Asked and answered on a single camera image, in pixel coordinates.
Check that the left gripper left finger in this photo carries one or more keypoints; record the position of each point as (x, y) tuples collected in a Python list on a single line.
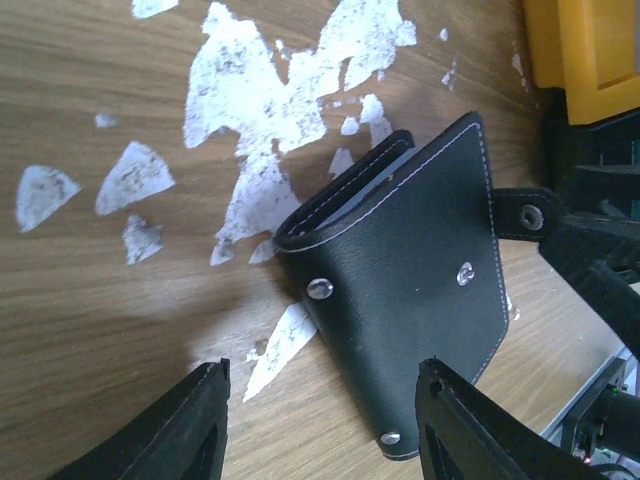
[(182, 435)]

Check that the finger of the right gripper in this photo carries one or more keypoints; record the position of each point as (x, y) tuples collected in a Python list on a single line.
[(599, 258)]

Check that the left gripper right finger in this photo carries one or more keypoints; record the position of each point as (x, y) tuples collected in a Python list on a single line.
[(465, 435)]

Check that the black card holder wallet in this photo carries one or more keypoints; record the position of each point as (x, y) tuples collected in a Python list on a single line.
[(398, 261)]

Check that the black bin with teal item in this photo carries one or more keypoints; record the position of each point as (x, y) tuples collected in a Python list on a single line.
[(594, 168)]

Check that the yellow bin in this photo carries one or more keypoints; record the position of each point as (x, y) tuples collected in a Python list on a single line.
[(590, 50)]

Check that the aluminium rail front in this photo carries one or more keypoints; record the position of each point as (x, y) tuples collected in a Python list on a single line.
[(611, 373)]

